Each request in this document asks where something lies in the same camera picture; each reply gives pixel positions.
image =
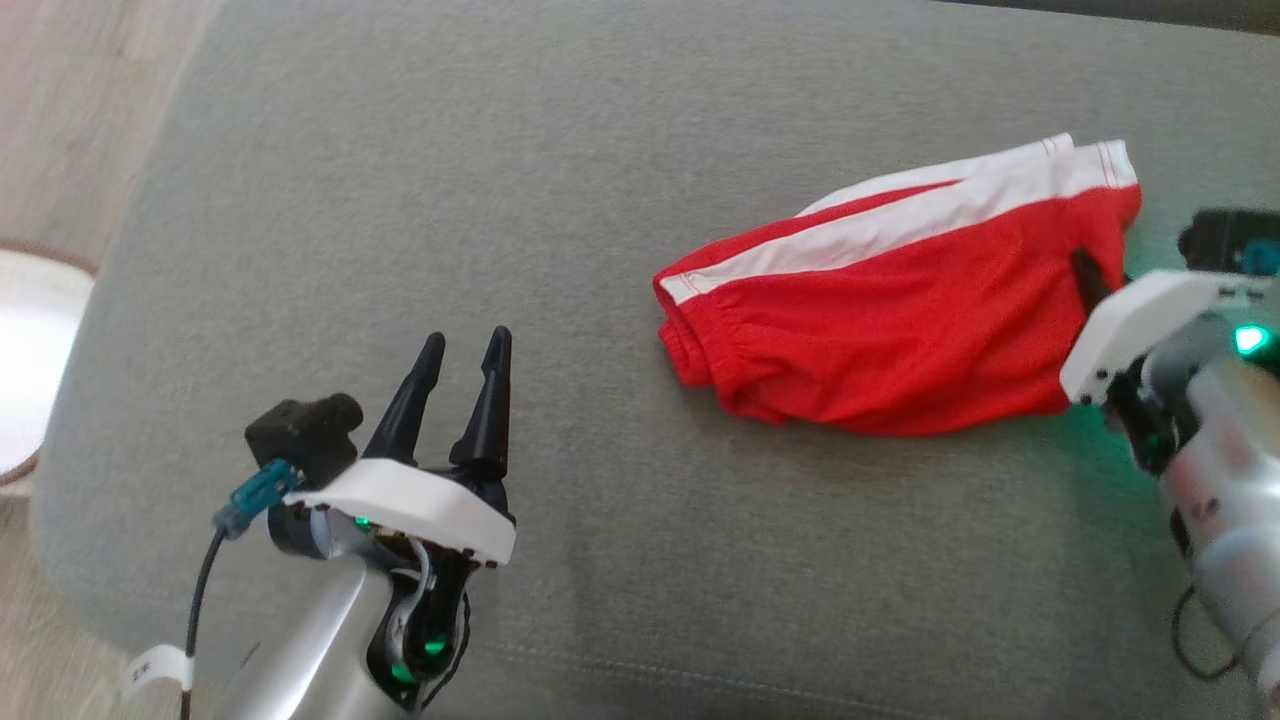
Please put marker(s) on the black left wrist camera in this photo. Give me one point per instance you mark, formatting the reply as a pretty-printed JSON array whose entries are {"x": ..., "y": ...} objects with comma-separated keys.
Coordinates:
[{"x": 300, "y": 435}]

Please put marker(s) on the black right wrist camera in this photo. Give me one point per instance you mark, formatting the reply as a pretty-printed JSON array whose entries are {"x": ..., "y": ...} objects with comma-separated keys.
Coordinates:
[{"x": 1215, "y": 240}]

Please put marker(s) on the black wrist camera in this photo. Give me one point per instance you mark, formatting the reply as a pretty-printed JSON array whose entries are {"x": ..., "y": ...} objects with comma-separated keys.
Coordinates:
[
  {"x": 300, "y": 435},
  {"x": 1215, "y": 240}
]

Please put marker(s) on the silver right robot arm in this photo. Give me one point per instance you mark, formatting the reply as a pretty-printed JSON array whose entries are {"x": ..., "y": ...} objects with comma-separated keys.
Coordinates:
[{"x": 1220, "y": 480}]

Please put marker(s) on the yellow and grey sofa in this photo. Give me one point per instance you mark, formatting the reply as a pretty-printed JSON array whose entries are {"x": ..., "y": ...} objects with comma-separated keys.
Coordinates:
[{"x": 500, "y": 200}]

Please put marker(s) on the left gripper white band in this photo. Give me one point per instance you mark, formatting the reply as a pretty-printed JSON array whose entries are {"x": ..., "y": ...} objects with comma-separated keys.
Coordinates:
[{"x": 420, "y": 505}]

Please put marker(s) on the red white-striped shorts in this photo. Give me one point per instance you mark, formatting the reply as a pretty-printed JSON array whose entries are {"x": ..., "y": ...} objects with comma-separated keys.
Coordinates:
[{"x": 900, "y": 330}]

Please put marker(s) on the round white brown-rimmed table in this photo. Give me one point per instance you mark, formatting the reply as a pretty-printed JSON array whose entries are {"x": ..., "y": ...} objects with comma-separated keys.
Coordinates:
[{"x": 30, "y": 370}]

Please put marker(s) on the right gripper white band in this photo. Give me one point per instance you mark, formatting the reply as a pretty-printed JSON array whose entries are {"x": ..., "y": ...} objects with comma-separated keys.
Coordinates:
[{"x": 1150, "y": 310}]

